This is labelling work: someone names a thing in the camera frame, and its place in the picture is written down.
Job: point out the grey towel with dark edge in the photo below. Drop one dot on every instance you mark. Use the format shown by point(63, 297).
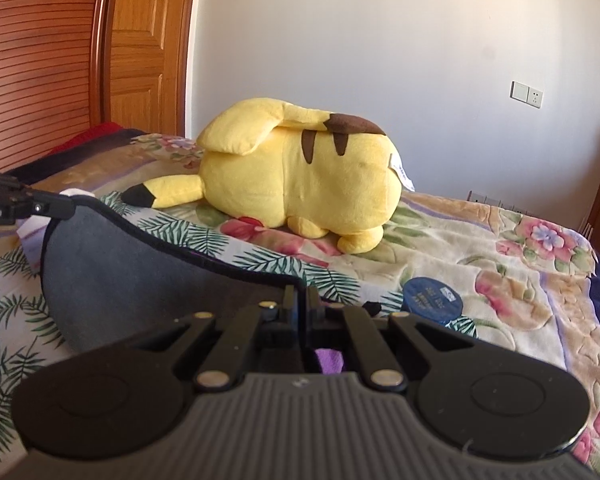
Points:
point(130, 270)

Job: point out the floral printed blanket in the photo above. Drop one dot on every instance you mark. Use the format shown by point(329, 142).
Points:
point(505, 280)

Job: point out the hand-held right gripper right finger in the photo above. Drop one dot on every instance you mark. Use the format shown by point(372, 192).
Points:
point(313, 306)

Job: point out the red cloth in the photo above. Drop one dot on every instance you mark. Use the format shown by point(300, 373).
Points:
point(92, 134)

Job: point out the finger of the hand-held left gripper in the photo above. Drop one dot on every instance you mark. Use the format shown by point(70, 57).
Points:
point(50, 206)

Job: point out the yellow plush toy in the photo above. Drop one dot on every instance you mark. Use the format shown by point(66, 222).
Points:
point(305, 180)

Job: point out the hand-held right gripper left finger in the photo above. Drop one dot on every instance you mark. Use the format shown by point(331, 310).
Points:
point(288, 306)

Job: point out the white wall socket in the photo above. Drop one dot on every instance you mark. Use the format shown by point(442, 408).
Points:
point(527, 94)

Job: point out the slatted wooden wardrobe door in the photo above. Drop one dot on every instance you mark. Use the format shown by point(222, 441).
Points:
point(35, 60)

